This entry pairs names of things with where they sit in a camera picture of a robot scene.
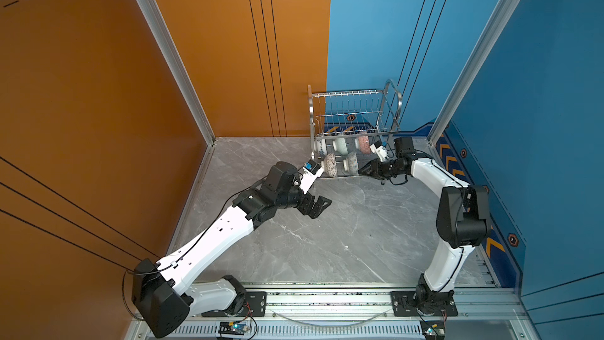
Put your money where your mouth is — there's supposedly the white brown lattice bowl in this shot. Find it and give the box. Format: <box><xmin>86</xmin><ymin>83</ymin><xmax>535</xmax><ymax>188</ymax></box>
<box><xmin>321</xmin><ymin>153</ymin><xmax>338</xmax><ymax>178</ymax></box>

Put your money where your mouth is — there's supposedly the pale green ribbed bowl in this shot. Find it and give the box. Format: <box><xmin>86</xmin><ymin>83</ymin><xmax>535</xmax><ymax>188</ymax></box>
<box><xmin>332</xmin><ymin>137</ymin><xmax>349</xmax><ymax>155</ymax></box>

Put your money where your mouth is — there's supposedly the stainless steel dish rack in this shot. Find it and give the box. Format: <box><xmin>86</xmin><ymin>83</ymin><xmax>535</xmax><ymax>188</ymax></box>
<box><xmin>308</xmin><ymin>79</ymin><xmax>403</xmax><ymax>178</ymax></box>

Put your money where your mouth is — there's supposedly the blue floral white bowl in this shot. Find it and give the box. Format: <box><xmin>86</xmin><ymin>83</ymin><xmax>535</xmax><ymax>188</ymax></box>
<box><xmin>315</xmin><ymin>139</ymin><xmax>328</xmax><ymax>155</ymax></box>

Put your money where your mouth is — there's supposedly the dark blue petal bowl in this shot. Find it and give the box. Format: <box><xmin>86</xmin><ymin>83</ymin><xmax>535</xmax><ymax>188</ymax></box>
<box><xmin>343</xmin><ymin>152</ymin><xmax>359</xmax><ymax>176</ymax></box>

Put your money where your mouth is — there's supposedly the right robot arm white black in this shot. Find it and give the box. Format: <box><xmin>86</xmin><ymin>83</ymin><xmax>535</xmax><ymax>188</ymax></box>
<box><xmin>359</xmin><ymin>137</ymin><xmax>491</xmax><ymax>316</ymax></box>

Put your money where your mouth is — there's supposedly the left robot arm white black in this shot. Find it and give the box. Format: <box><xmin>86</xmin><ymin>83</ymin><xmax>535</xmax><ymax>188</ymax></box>
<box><xmin>131</xmin><ymin>161</ymin><xmax>331</xmax><ymax>338</ymax></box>

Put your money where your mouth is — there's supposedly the left green circuit board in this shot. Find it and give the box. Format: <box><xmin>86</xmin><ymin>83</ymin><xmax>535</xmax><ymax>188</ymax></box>
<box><xmin>217</xmin><ymin>321</ymin><xmax>253</xmax><ymax>339</ymax></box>

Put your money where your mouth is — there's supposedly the green circuit board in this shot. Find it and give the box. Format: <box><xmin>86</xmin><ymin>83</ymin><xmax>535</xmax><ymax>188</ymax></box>
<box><xmin>217</xmin><ymin>321</ymin><xmax>253</xmax><ymax>339</ymax></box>
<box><xmin>420</xmin><ymin>321</ymin><xmax>446</xmax><ymax>340</ymax></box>

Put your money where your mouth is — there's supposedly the right green circuit board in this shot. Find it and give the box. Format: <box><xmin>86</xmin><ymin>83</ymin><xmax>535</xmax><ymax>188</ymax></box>
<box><xmin>420</xmin><ymin>321</ymin><xmax>446</xmax><ymax>340</ymax></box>

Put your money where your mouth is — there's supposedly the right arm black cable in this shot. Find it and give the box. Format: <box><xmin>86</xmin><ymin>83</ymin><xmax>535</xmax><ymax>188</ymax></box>
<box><xmin>389</xmin><ymin>150</ymin><xmax>473</xmax><ymax>294</ymax></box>

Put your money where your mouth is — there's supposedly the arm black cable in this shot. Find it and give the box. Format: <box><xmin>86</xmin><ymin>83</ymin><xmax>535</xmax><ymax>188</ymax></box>
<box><xmin>121</xmin><ymin>176</ymin><xmax>270</xmax><ymax>322</ymax></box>
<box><xmin>389</xmin><ymin>150</ymin><xmax>473</xmax><ymax>294</ymax></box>

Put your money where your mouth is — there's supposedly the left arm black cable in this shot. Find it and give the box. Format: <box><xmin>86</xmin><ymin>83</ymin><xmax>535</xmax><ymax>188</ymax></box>
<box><xmin>121</xmin><ymin>176</ymin><xmax>270</xmax><ymax>322</ymax></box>

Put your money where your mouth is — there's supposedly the aluminium front rail frame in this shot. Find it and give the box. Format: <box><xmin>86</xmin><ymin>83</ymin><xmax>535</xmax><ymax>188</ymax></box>
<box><xmin>169</xmin><ymin>283</ymin><xmax>539</xmax><ymax>339</ymax></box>

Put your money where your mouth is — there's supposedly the clear cable on rail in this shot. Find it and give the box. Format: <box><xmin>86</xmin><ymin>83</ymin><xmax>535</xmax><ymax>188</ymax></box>
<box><xmin>268</xmin><ymin>309</ymin><xmax>393</xmax><ymax>329</ymax></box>

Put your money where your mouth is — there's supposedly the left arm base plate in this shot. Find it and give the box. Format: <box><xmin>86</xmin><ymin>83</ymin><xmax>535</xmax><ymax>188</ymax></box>
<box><xmin>222</xmin><ymin>291</ymin><xmax>267</xmax><ymax>318</ymax></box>

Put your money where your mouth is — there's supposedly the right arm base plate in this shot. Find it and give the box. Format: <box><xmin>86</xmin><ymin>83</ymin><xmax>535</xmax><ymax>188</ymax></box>
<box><xmin>390</xmin><ymin>291</ymin><xmax>459</xmax><ymax>317</ymax></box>

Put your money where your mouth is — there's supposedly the right aluminium corner post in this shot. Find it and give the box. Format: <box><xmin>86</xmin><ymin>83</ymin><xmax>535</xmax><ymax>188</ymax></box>
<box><xmin>427</xmin><ymin>0</ymin><xmax>521</xmax><ymax>146</ymax></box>

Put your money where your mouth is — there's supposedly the aluminium corner post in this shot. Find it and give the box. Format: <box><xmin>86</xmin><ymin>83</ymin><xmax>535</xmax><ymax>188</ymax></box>
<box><xmin>135</xmin><ymin>0</ymin><xmax>215</xmax><ymax>146</ymax></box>
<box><xmin>427</xmin><ymin>0</ymin><xmax>521</xmax><ymax>146</ymax></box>

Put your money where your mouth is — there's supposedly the left aluminium corner post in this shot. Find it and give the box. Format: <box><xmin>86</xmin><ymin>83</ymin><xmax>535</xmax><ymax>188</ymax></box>
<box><xmin>135</xmin><ymin>0</ymin><xmax>215</xmax><ymax>146</ymax></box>

